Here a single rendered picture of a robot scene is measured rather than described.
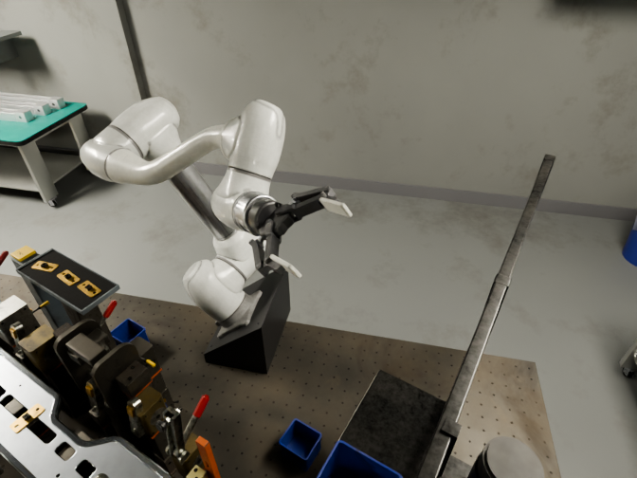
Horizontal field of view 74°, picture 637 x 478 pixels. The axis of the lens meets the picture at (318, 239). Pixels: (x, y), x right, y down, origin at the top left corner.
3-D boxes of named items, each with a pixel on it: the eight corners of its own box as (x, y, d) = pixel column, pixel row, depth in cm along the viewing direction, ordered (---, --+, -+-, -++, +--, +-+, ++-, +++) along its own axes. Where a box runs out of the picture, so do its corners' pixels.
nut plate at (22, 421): (16, 433, 116) (14, 432, 115) (9, 427, 117) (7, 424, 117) (45, 409, 121) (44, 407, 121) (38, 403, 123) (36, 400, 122)
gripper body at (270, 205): (287, 213, 90) (311, 222, 82) (261, 243, 88) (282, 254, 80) (265, 189, 86) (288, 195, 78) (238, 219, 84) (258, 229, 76)
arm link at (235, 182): (222, 229, 89) (239, 169, 88) (197, 215, 101) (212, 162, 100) (265, 239, 95) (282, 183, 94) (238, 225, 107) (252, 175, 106)
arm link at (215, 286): (210, 321, 170) (169, 286, 162) (238, 285, 178) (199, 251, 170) (226, 324, 156) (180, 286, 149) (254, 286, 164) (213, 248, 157)
